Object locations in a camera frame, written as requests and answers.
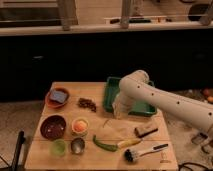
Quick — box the silver fork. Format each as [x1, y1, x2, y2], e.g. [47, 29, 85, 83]
[102, 119, 114, 128]

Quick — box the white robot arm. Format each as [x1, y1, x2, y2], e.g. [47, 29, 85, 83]
[113, 70, 213, 137]

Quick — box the orange bowl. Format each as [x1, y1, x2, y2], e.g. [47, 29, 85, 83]
[45, 87, 70, 108]

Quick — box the dark purple bowl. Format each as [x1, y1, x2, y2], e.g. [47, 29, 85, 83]
[40, 115, 66, 140]

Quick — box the green plastic tray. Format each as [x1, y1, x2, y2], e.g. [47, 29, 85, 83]
[103, 77, 157, 117]

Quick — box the pile of brown nuts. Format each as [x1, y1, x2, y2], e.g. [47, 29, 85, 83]
[78, 98, 97, 112]

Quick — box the brown block brush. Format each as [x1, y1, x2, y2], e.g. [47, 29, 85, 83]
[134, 125, 158, 138]

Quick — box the yellow banana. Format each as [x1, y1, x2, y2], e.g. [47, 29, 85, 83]
[117, 138, 141, 148]

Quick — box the small cup with orange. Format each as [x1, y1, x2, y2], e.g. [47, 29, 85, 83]
[71, 118, 89, 136]

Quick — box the green chili pepper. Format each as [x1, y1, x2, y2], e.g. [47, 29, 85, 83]
[93, 135, 118, 152]

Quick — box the blue sponge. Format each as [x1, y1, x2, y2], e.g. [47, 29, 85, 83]
[50, 90, 67, 103]

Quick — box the black stand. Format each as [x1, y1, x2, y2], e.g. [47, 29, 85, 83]
[11, 131, 25, 171]

